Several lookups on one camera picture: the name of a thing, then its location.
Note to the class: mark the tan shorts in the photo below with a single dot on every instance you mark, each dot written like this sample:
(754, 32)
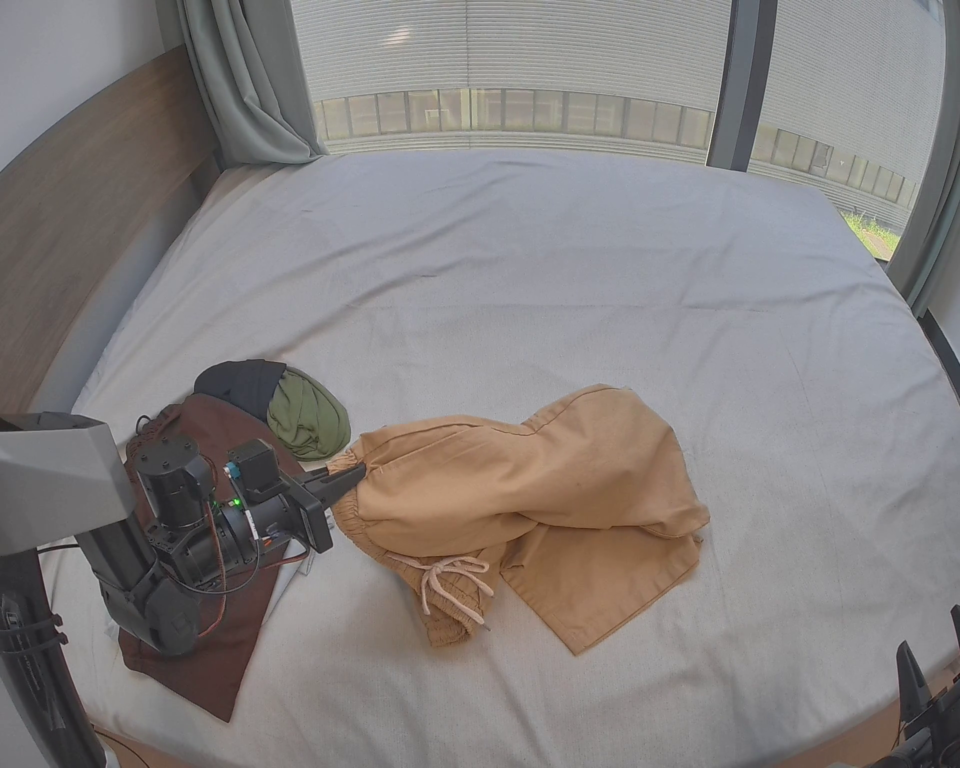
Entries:
(540, 480)

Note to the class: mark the white garment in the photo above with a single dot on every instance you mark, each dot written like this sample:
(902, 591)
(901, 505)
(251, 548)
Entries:
(292, 574)

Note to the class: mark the green garment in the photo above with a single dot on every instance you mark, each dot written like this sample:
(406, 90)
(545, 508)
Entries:
(307, 420)

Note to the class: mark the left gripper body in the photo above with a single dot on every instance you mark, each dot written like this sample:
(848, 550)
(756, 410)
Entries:
(307, 521)

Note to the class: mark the bed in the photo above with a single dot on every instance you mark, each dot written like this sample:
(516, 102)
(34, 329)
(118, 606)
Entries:
(525, 262)

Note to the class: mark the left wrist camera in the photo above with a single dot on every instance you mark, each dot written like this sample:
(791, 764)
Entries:
(255, 469)

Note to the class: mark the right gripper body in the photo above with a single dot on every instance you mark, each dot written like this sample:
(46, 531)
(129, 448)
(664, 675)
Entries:
(937, 731)

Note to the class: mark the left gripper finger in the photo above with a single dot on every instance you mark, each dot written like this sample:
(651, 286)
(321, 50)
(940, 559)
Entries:
(316, 474)
(337, 484)

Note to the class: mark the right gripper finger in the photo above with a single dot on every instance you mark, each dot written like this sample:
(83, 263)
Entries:
(915, 690)
(956, 652)

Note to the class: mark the window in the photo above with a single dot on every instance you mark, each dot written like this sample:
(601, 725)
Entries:
(525, 60)

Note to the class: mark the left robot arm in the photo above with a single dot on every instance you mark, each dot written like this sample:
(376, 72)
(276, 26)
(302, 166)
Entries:
(67, 472)

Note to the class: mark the brown garment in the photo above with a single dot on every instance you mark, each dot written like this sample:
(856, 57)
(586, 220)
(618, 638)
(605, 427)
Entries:
(202, 660)

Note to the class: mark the black garment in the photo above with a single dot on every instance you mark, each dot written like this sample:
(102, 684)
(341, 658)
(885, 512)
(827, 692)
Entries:
(236, 386)

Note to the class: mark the grey-green curtain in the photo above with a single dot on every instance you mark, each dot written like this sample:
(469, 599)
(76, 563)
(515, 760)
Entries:
(941, 270)
(247, 90)

